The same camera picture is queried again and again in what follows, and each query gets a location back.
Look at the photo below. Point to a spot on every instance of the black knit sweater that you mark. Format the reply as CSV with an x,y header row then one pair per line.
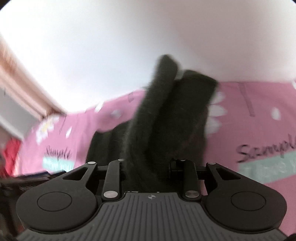
x,y
168,125

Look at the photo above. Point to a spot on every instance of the red cloth pile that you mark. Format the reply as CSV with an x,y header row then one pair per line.
x,y
9,157

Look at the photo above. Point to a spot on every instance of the pink patterned curtain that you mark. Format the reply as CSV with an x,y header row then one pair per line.
x,y
17,84

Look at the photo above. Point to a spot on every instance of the pink floral bed sheet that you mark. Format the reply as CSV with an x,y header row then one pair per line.
x,y
250,129

